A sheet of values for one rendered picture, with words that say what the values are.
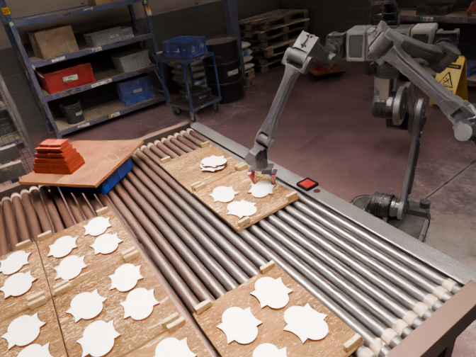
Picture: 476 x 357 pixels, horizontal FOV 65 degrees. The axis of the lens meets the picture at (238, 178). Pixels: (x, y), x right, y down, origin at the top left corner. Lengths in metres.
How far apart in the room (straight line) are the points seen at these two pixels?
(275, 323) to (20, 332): 0.85
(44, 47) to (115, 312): 4.71
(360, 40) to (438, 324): 1.34
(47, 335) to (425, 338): 1.17
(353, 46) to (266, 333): 1.44
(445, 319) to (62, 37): 5.43
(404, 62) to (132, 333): 1.30
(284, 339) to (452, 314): 0.49
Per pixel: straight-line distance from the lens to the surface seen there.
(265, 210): 1.66
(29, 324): 1.54
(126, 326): 1.36
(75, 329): 1.44
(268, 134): 1.69
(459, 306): 1.33
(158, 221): 1.78
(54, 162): 2.22
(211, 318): 1.28
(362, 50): 2.05
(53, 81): 5.77
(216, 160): 2.06
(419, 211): 2.80
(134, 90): 6.15
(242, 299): 1.31
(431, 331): 1.25
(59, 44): 5.82
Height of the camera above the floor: 1.92
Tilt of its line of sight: 31 degrees down
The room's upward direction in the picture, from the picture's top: 9 degrees counter-clockwise
